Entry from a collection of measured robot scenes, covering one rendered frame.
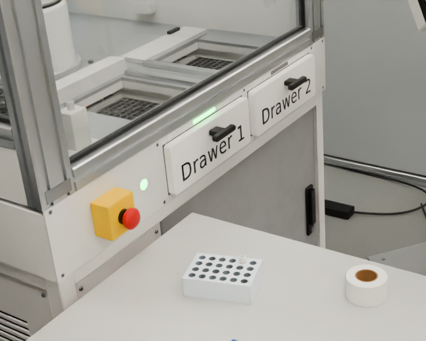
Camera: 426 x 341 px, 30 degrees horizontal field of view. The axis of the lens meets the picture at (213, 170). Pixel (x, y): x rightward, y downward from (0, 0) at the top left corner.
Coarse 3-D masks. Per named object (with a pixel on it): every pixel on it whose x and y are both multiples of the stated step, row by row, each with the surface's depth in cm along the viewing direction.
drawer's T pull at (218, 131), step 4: (232, 124) 167; (216, 128) 167; (220, 128) 167; (224, 128) 166; (228, 128) 166; (232, 128) 167; (212, 132) 166; (216, 132) 165; (220, 132) 164; (224, 132) 165; (228, 132) 166; (216, 136) 163; (220, 136) 164; (224, 136) 165; (216, 140) 163
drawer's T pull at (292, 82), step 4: (304, 76) 190; (288, 80) 189; (292, 80) 189; (296, 80) 188; (300, 80) 188; (304, 80) 190; (284, 84) 189; (288, 84) 188; (292, 84) 186; (296, 84) 187; (300, 84) 188; (288, 88) 186; (292, 88) 185
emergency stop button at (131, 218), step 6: (126, 210) 141; (132, 210) 141; (138, 210) 143; (126, 216) 141; (132, 216) 141; (138, 216) 142; (126, 222) 141; (132, 222) 141; (138, 222) 143; (126, 228) 142; (132, 228) 142
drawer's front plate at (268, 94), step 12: (300, 60) 196; (312, 60) 199; (288, 72) 190; (300, 72) 195; (312, 72) 200; (264, 84) 183; (276, 84) 186; (312, 84) 202; (252, 96) 179; (264, 96) 183; (276, 96) 187; (288, 96) 192; (300, 96) 197; (312, 96) 203; (252, 108) 181; (276, 108) 188; (288, 108) 193; (252, 120) 182; (264, 120) 185; (276, 120) 189; (252, 132) 183
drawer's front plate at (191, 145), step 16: (224, 112) 170; (240, 112) 175; (192, 128) 164; (208, 128) 166; (176, 144) 158; (192, 144) 162; (208, 144) 167; (240, 144) 178; (176, 160) 159; (192, 160) 163; (208, 160) 168; (176, 176) 160; (192, 176) 164; (176, 192) 161
